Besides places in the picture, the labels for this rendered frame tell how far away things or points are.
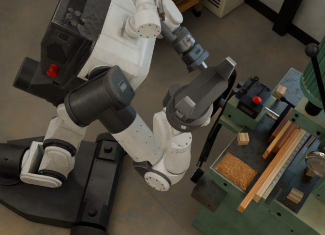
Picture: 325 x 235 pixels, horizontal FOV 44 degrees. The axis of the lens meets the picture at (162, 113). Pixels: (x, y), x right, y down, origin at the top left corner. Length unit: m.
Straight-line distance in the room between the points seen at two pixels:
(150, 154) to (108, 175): 1.07
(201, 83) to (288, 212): 0.90
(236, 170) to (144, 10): 0.64
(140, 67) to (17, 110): 1.65
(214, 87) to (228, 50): 2.22
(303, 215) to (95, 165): 1.11
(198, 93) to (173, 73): 2.02
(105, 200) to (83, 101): 1.15
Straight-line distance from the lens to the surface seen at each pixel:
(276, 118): 1.52
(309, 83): 1.27
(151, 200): 2.32
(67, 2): 1.13
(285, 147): 1.49
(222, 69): 0.75
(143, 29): 1.07
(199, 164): 1.79
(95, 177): 2.17
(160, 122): 0.90
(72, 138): 1.67
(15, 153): 2.11
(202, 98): 0.75
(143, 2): 1.10
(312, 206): 1.60
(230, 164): 1.42
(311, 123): 1.44
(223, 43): 3.01
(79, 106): 1.03
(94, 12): 1.14
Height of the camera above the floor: 2.17
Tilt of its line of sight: 57 degrees down
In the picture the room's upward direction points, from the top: 8 degrees clockwise
